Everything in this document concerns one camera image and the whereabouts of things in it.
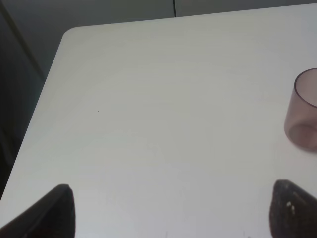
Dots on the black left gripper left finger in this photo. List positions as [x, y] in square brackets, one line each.
[53, 216]

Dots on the pink translucent plastic cup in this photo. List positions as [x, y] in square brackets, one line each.
[301, 119]

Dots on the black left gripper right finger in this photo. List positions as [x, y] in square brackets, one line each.
[293, 211]

